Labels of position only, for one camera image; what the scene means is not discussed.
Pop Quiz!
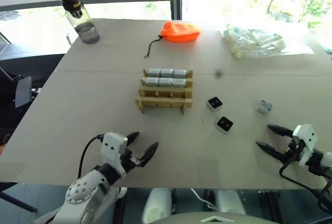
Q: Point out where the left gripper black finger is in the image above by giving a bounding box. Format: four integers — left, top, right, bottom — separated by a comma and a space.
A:
140, 142, 159, 167
126, 132, 140, 147

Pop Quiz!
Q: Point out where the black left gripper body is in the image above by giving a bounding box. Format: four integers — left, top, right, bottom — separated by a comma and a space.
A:
119, 146, 145, 175

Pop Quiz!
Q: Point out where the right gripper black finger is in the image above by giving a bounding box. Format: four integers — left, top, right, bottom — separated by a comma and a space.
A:
255, 141, 284, 161
267, 124, 294, 138

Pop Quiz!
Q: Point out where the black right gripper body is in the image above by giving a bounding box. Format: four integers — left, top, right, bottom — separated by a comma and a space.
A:
281, 141, 301, 164

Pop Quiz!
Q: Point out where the wooden rack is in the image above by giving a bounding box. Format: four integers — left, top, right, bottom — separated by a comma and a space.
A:
134, 68, 195, 115

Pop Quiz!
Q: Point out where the white rounded shell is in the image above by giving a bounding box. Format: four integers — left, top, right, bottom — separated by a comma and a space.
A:
214, 189, 246, 216
142, 188, 174, 224

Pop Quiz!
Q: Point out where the grey robot torso top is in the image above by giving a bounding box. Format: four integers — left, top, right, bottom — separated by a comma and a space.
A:
146, 209, 282, 224

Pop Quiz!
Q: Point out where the clear plastic bag of items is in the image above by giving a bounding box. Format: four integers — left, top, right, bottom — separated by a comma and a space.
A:
220, 25, 316, 59

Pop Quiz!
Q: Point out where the clear black-capped water bottle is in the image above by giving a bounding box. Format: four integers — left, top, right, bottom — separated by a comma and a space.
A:
58, 0, 101, 45

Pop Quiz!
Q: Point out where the dark grey chair back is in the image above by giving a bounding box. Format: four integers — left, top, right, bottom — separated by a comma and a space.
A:
12, 76, 34, 108

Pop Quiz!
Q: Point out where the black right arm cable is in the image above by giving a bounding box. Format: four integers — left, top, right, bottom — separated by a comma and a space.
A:
279, 160, 332, 213

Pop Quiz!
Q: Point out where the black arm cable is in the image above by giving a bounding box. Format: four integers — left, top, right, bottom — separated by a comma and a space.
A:
77, 134, 105, 179
279, 160, 332, 213

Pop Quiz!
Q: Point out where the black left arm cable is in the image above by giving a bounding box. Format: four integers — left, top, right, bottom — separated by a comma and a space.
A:
77, 134, 105, 179

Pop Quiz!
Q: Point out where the thin white cable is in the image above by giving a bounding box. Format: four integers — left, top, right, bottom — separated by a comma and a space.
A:
191, 188, 219, 211

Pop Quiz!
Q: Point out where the orange drawstring pouch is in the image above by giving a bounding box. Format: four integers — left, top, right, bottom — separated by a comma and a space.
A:
144, 21, 202, 59

